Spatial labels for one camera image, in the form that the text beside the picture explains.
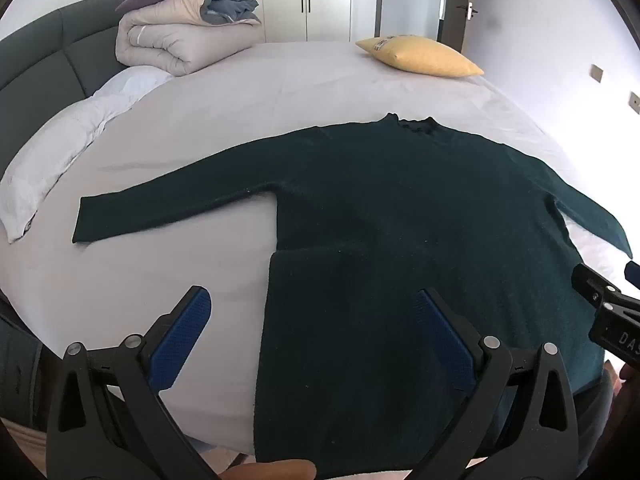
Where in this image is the person's right hand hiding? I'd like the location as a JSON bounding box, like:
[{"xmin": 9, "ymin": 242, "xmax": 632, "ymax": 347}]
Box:
[{"xmin": 607, "ymin": 360, "xmax": 640, "ymax": 397}]

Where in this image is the blue grey blanket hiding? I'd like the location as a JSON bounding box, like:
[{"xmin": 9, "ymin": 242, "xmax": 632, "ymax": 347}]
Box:
[{"xmin": 200, "ymin": 0, "xmax": 262, "ymax": 26}]

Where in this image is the dark green sweater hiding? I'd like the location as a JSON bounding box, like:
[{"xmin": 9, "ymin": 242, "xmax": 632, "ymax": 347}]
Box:
[{"xmin": 72, "ymin": 112, "xmax": 633, "ymax": 480}]

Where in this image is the person's left hand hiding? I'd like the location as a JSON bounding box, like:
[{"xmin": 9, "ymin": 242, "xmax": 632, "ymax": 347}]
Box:
[{"xmin": 219, "ymin": 459, "xmax": 317, "ymax": 480}]

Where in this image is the white wardrobe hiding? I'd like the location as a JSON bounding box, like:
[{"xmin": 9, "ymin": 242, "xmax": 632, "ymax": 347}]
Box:
[{"xmin": 182, "ymin": 0, "xmax": 376, "ymax": 43}]

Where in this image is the white pillow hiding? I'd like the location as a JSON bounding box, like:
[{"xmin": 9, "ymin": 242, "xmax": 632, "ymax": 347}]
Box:
[{"xmin": 0, "ymin": 65, "xmax": 176, "ymax": 244}]

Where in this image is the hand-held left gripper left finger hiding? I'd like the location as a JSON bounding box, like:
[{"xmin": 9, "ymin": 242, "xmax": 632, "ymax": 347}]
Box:
[{"xmin": 46, "ymin": 285, "xmax": 221, "ymax": 480}]

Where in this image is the white bed sheet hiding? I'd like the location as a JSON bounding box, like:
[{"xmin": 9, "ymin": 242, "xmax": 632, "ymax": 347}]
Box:
[{"xmin": 0, "ymin": 40, "xmax": 626, "ymax": 456}]

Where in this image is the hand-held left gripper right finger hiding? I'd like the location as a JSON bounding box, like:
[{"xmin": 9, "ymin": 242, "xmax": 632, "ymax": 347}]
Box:
[{"xmin": 411, "ymin": 287, "xmax": 581, "ymax": 480}]

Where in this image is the folded beige comforter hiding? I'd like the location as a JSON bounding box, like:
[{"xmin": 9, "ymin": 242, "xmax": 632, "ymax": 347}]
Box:
[{"xmin": 115, "ymin": 0, "xmax": 263, "ymax": 77}]

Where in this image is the yellow pillow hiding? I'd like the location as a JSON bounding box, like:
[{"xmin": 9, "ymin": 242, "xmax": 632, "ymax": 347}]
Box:
[{"xmin": 356, "ymin": 35, "xmax": 485, "ymax": 78}]

